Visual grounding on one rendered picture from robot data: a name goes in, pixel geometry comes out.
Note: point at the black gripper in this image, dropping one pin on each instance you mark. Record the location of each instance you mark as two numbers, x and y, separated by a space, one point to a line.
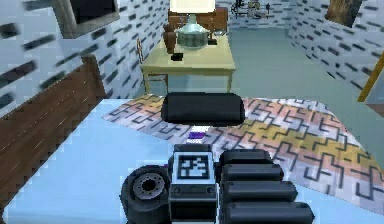
146 191

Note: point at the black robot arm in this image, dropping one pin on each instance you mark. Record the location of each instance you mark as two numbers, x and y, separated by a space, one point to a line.
253 186

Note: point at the bed with wooden headboard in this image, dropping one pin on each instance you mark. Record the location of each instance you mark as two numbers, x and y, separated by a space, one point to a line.
83 166

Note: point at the small purple and white object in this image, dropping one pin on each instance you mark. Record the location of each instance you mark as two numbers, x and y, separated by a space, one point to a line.
196 134

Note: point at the black pillow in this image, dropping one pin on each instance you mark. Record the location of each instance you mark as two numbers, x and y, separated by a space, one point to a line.
202 108

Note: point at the wooden chair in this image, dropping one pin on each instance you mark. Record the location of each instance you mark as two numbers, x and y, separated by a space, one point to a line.
146 66

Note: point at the small black box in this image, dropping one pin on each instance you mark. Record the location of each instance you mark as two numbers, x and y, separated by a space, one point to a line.
177 57

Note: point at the pale yellow wooden table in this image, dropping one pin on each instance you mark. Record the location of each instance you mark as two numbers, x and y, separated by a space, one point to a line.
200 60

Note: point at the patterned multicolour blanket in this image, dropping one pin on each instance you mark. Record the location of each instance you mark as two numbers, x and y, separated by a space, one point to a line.
283 140

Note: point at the brown wooden vase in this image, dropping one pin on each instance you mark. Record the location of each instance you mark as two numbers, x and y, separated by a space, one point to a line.
169 38

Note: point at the small dark statuette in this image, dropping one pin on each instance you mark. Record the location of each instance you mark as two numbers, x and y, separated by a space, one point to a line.
212 38

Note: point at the glass lamp with cream shade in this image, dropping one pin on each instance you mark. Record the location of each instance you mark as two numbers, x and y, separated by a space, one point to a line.
192 30

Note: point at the dark framed wall picture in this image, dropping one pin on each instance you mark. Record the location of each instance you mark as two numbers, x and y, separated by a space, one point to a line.
90 15

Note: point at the black metal wall shelf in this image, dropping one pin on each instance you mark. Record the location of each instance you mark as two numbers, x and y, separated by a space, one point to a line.
251 9

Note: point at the yellow wooden door frame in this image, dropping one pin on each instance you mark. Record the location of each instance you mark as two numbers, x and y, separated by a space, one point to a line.
371 78

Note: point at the brown framed wall picture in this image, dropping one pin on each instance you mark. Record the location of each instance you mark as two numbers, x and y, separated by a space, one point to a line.
343 11

